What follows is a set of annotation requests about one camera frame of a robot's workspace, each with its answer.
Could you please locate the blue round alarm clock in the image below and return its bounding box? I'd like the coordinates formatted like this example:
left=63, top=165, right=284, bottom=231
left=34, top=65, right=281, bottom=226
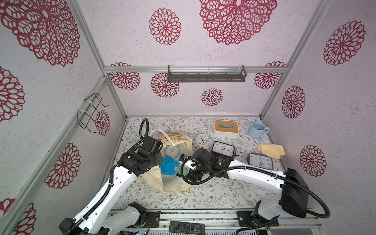
left=159, top=157, right=179, bottom=176

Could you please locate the black square alarm clock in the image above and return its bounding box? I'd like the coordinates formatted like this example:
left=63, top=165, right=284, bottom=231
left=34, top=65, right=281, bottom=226
left=211, top=141, right=235, bottom=157

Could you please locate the pale blue rounded alarm clock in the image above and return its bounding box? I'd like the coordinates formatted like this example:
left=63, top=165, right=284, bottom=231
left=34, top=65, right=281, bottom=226
left=164, top=145, right=181, bottom=159

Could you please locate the white round flat-face clock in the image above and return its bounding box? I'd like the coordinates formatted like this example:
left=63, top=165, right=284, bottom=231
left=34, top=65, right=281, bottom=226
left=194, top=134, right=210, bottom=149

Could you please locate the cream floral canvas bag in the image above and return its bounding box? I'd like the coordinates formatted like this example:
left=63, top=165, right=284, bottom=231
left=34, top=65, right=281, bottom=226
left=141, top=129, right=193, bottom=193

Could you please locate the white round alarm clock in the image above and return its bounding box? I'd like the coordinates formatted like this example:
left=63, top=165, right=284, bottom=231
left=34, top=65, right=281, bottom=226
left=234, top=156, right=248, bottom=164

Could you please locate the small clear alarm clock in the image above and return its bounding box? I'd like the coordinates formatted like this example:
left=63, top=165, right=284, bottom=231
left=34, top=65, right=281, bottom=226
left=236, top=148, right=245, bottom=158

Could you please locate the blue square alarm clock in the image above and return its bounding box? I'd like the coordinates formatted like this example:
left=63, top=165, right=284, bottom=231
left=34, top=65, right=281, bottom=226
left=247, top=153, right=274, bottom=170

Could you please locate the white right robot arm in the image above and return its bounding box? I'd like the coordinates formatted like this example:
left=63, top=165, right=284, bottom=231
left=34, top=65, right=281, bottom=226
left=179, top=148, right=309, bottom=221

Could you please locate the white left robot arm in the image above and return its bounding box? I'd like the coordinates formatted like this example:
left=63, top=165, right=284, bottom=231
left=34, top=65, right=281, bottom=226
left=59, top=136, right=163, bottom=235

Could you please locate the white wooden-top tissue box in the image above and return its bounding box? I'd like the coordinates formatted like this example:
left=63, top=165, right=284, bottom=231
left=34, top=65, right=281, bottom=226
left=213, top=119, right=240, bottom=138

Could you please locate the light blue mug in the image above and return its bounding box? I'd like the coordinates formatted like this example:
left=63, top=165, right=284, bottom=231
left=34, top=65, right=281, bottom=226
left=248, top=121, right=270, bottom=139

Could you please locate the yellow cloth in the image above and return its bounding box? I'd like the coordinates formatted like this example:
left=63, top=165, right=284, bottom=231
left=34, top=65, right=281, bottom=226
left=257, top=144, right=286, bottom=160

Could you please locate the black remote control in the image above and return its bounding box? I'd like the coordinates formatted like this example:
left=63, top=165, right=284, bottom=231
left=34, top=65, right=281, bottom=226
left=169, top=221, right=205, bottom=235

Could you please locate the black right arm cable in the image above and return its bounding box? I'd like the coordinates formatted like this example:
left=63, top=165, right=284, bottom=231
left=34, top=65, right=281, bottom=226
left=180, top=158, right=331, bottom=235

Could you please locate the aluminium front rail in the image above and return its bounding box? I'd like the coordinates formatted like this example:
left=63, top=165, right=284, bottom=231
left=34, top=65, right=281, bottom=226
left=74, top=208, right=324, bottom=235

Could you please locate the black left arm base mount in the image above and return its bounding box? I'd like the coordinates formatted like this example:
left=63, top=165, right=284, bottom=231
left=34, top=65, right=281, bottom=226
left=129, top=202, right=162, bottom=228

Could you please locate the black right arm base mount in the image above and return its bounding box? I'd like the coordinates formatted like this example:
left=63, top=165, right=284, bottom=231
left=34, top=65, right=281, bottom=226
left=237, top=201, right=269, bottom=227

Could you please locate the black wire wall rack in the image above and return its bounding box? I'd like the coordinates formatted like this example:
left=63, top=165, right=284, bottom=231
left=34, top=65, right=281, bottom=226
left=76, top=93, right=109, bottom=133

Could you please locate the black wall shelf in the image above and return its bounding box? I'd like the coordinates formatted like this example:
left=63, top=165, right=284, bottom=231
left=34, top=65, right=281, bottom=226
left=167, top=66, right=247, bottom=83

